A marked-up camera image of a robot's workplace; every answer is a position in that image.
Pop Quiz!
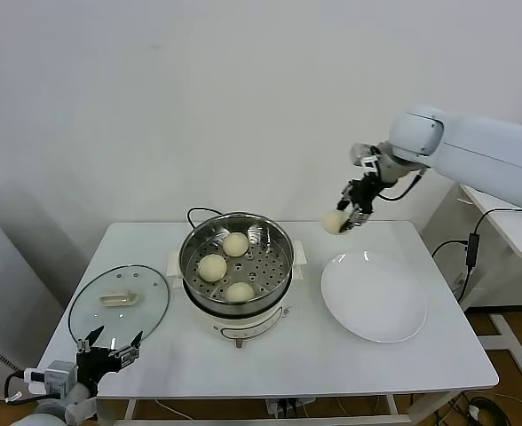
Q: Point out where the white power strip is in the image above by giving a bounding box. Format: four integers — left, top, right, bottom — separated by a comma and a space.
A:
265, 398, 315, 418

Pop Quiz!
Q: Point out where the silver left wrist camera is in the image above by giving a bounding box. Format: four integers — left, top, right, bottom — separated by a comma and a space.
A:
23, 359, 78, 396

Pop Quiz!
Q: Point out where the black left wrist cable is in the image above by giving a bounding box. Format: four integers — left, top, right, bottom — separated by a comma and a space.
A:
4, 371, 36, 405

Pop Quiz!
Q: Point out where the white steamed baozi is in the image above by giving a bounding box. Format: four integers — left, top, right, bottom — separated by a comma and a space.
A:
222, 232, 249, 257
321, 209, 349, 236
197, 254, 228, 283
223, 281, 257, 304

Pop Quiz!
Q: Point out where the round white plate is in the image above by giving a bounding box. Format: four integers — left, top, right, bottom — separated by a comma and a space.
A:
320, 251, 429, 343

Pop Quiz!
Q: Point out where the perforated steel steamer basket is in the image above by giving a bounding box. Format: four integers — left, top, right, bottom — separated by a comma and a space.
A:
166, 212, 309, 312

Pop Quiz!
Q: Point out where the white table frame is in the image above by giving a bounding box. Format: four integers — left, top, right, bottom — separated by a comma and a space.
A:
94, 392, 448, 426

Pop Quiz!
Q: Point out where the thin white floor cable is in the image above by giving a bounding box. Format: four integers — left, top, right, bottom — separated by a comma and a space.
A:
154, 398, 189, 421

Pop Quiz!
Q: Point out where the black cooker power cord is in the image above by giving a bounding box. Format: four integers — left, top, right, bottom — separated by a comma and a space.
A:
186, 206, 226, 232

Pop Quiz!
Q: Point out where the black cable with adapter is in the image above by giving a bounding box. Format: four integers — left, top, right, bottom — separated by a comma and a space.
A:
430, 208, 522, 303

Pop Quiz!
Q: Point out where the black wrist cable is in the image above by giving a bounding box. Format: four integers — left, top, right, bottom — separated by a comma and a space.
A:
376, 170, 424, 201
4, 371, 36, 405

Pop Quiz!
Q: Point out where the white side desk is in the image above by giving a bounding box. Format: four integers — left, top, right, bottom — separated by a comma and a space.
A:
420, 181, 522, 377

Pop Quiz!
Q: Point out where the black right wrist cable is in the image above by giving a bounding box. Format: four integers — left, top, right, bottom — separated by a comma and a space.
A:
376, 170, 424, 201

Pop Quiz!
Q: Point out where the cream electric cooker base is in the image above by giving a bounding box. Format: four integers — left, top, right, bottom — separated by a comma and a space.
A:
167, 261, 306, 350

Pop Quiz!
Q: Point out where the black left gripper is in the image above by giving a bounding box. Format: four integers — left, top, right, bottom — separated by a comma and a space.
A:
75, 326, 144, 392

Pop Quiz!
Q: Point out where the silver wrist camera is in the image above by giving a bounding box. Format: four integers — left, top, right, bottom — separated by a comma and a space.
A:
348, 141, 380, 172
23, 359, 78, 396

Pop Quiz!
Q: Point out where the round glass pot lid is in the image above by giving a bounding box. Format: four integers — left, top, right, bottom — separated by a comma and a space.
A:
67, 264, 172, 351

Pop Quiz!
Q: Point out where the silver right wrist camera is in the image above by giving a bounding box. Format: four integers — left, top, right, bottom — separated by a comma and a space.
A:
348, 141, 380, 172

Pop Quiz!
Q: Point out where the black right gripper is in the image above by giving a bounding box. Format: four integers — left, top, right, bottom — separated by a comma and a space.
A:
335, 175, 383, 235

